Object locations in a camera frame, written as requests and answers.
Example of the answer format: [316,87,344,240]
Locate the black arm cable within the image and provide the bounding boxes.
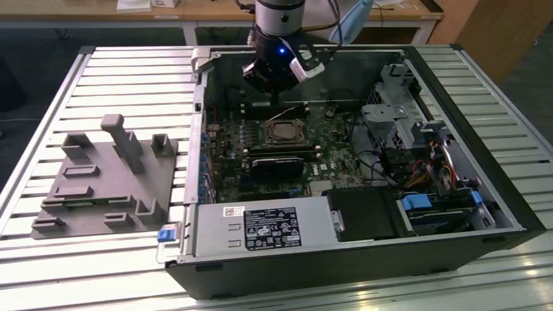
[302,0,347,58]

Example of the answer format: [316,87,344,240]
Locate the black CPU socket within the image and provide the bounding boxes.
[262,118,311,146]

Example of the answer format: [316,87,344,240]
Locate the wooden desk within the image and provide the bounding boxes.
[0,0,447,46]

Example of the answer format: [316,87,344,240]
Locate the black graphics card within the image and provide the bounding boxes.
[248,157,307,179]

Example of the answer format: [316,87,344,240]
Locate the grey metal disk bay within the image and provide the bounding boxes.
[360,63,455,152]

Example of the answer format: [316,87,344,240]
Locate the blue case latch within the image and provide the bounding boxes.
[158,224,182,243]

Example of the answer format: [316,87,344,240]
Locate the black RAM stick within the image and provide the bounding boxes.
[242,100,311,119]
[247,146,316,160]

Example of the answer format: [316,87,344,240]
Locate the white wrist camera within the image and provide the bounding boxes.
[288,43,326,82]

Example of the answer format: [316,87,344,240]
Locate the black open PC case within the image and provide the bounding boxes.
[165,44,547,301]

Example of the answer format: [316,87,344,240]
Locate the metal socket cover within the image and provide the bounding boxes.
[264,119,308,145]

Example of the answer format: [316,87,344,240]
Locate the silver power supply unit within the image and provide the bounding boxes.
[190,196,339,259]

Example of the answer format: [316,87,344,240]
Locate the wooden cabinet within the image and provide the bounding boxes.
[430,0,553,84]

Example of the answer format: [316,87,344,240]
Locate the small silver heat sink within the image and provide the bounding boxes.
[310,181,338,195]

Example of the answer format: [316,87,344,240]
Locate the white box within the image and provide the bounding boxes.
[117,0,154,14]

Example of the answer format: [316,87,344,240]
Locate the black plastic fan shroud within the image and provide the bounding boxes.
[326,187,410,242]

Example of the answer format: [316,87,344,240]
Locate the hard disk in blue carrier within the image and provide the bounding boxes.
[398,190,496,234]

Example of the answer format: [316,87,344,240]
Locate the green motherboard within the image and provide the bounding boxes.
[203,103,368,203]

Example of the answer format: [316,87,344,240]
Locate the silver CPU chip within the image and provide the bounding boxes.
[275,124,300,139]

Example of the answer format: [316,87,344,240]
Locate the orange and yellow wires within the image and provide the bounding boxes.
[406,158,459,190]

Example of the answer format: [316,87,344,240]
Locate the grey parts rack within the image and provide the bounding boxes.
[31,113,179,240]

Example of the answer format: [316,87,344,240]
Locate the thin metal locking lever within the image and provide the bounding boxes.
[267,108,299,123]

